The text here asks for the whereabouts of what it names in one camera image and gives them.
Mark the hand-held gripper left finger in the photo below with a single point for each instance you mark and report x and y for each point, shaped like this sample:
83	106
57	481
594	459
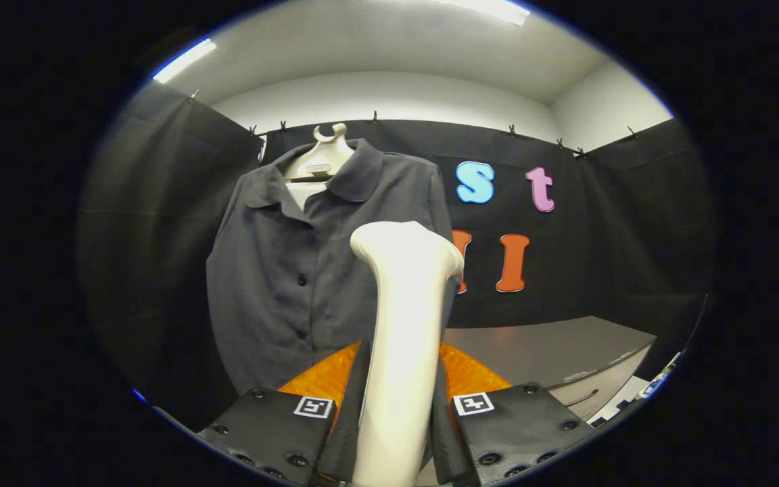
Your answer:
274	426

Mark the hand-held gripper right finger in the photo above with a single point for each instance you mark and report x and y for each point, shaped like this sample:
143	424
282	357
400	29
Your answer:
518	426

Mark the dark grey button shirt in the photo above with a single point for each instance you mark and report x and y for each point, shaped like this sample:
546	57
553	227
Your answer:
281	284

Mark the cream plastic clothes hanger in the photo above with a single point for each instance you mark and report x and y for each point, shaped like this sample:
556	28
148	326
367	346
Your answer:
318	160

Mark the grey cabinet with dark top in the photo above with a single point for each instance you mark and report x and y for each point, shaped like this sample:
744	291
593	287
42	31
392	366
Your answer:
552	345

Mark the black backdrop cloth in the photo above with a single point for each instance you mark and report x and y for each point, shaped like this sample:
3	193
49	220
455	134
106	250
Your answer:
153	237

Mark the row of black clips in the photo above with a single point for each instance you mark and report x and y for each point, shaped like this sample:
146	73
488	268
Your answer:
374	117

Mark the narrow ceiling light panel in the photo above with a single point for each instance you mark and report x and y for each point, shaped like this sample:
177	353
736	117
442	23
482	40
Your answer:
183	61

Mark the rectangular ceiling light panel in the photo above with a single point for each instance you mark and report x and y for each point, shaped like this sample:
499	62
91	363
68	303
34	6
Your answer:
491	8

